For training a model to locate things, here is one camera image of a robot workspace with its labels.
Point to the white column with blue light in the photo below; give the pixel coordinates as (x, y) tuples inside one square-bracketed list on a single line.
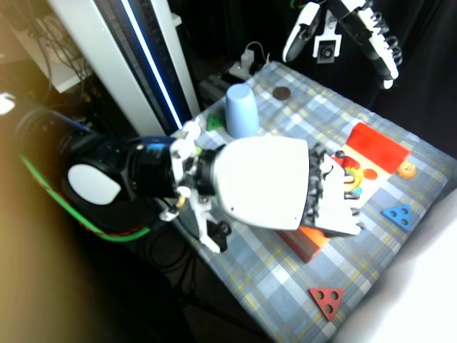
[(118, 64)]

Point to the tan flower biscuit toy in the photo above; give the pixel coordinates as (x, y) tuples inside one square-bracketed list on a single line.
[(406, 170)]

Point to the blue plastic cup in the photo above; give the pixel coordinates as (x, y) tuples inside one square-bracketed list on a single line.
[(242, 110)]

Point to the red round peg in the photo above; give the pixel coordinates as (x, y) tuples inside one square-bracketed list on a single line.
[(370, 174)]

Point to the strawberry blueberry toy cupcake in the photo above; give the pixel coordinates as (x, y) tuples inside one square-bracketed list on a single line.
[(348, 161)]

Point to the green triangle block with holes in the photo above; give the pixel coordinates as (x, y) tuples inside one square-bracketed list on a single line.
[(214, 122)]

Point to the black backdrop cloth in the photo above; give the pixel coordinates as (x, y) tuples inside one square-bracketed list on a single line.
[(428, 107)]

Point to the blue round peg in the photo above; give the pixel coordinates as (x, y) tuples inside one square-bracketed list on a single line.
[(356, 191)]

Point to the white power adapter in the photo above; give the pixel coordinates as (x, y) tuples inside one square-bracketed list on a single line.
[(246, 62)]

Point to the red triangle block with holes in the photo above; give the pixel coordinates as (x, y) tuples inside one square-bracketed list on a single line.
[(323, 303)]

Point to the orange red box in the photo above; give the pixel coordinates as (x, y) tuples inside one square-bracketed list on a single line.
[(378, 148)]

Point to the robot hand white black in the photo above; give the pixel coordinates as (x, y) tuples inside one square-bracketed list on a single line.
[(260, 178), (383, 60)]

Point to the peach slice toy cupcake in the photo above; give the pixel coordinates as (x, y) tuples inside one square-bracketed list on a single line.
[(352, 178)]

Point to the brown sandwich cookie toy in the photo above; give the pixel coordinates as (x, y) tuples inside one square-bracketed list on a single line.
[(282, 93)]

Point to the blue triangle block with holes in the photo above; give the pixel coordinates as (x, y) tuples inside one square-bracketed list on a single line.
[(396, 211)]

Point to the blue plaid table cloth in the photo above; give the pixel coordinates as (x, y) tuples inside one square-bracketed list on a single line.
[(271, 271)]

